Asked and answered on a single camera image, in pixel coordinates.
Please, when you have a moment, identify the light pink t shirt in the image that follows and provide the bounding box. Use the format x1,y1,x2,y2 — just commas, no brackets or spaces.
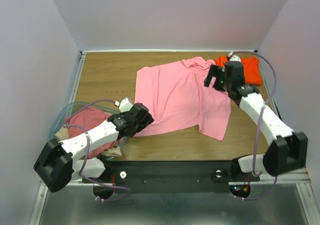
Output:
135,56,231,141

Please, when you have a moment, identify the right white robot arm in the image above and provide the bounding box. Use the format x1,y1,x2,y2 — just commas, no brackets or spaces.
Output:
204,61,308,180

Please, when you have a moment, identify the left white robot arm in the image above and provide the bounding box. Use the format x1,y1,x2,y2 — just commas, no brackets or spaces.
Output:
33,102,154,193

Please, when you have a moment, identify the folded orange t shirt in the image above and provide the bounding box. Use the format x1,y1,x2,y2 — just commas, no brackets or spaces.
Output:
214,55,263,86

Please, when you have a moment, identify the dusty rose shirt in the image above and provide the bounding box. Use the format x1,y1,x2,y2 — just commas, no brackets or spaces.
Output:
63,107,126,160

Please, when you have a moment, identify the clear plastic bin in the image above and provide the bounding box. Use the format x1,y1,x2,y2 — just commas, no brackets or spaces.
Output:
49,101,127,161

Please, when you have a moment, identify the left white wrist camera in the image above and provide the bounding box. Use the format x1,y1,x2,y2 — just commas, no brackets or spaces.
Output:
114,97,133,113

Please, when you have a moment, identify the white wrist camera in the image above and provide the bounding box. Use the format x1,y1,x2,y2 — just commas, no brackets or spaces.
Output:
114,97,133,113
226,51,241,62

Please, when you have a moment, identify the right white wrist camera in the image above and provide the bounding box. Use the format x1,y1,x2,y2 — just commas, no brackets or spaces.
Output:
226,51,241,62

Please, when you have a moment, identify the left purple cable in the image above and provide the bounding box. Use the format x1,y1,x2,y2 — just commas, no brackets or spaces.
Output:
66,99,132,203

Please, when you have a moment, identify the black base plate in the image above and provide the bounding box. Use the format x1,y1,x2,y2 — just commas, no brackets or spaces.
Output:
97,160,259,194

